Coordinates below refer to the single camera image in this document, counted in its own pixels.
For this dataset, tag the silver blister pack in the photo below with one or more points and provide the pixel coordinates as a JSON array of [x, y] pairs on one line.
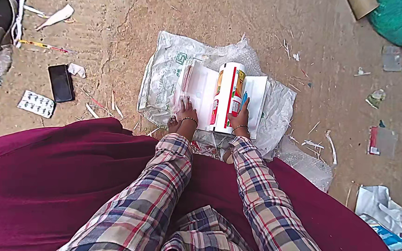
[[37, 104]]

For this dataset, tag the white bubble wrap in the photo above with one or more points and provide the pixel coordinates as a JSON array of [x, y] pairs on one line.
[[244, 57]]

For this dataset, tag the white sack with green print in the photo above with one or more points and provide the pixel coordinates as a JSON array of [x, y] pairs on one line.
[[164, 69]]

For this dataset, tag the pile of thin scrap strips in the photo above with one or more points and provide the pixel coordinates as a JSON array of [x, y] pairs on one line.
[[209, 150]]

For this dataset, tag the green and white wrapper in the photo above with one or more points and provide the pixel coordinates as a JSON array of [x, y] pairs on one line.
[[376, 97]]

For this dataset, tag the translucent bubble wrap sheet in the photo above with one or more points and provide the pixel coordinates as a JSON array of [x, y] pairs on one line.
[[305, 160]]

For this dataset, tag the curved white strip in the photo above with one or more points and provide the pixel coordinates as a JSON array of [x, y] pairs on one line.
[[332, 146]]

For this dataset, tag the person's left index finger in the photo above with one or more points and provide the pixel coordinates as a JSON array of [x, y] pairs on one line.
[[188, 103]]

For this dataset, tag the crumpled white paper scrap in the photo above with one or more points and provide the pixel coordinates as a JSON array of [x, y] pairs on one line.
[[76, 70]]

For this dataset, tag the person's right hand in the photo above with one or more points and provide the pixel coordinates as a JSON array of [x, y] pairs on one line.
[[240, 121]]

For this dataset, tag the black smartphone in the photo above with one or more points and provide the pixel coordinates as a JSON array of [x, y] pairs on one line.
[[61, 84]]

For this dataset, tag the person's right thumb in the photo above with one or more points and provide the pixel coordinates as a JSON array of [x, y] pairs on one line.
[[230, 116]]

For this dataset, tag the clear plastic piece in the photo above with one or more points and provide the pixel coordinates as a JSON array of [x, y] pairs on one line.
[[392, 59]]

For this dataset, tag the white pointed plastic piece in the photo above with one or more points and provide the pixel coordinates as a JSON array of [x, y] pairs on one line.
[[58, 16]]

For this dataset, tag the person's right index finger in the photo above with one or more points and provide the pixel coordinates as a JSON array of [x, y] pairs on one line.
[[245, 105]]

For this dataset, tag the person's left forearm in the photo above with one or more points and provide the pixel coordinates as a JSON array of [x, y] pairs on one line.
[[145, 195]]

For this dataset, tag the small white scrap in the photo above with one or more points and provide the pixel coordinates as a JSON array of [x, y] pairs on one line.
[[361, 72]]

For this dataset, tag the person's left fingers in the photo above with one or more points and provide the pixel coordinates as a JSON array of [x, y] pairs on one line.
[[182, 105]]

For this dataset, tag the person's legs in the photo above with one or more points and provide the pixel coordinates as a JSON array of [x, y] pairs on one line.
[[65, 181]]

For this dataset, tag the person's body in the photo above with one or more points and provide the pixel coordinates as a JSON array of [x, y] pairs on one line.
[[204, 230]]

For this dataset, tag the person's left thumb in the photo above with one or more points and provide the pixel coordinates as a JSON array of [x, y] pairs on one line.
[[194, 112]]

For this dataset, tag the teal sack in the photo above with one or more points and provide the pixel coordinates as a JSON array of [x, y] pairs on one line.
[[400, 22]]

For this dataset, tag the slim blue object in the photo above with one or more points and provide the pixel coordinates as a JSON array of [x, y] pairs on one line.
[[244, 98]]

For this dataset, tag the stack of white sheets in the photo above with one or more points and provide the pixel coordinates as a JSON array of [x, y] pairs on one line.
[[202, 83]]

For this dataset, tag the clear plastic with red edge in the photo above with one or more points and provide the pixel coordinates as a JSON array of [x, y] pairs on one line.
[[384, 141]]

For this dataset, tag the printed plastic film roll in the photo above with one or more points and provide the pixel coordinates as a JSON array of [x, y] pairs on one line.
[[226, 97]]

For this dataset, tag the long white plastic strip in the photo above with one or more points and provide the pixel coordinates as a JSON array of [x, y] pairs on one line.
[[19, 22]]

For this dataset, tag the yellow red striped strip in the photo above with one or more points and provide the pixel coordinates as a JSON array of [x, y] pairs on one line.
[[49, 46]]

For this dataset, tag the crumpled white plastic bag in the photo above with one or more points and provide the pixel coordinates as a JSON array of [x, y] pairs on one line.
[[373, 202]]

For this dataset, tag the brown cardboard tube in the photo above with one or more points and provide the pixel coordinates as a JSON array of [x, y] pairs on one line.
[[363, 7]]

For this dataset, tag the person's left hand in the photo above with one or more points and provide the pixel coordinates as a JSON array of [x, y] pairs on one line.
[[188, 116]]

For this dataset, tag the blue and white packet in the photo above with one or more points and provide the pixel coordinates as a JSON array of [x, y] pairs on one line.
[[389, 235]]

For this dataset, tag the person's right forearm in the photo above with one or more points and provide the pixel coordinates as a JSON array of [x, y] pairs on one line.
[[267, 198]]

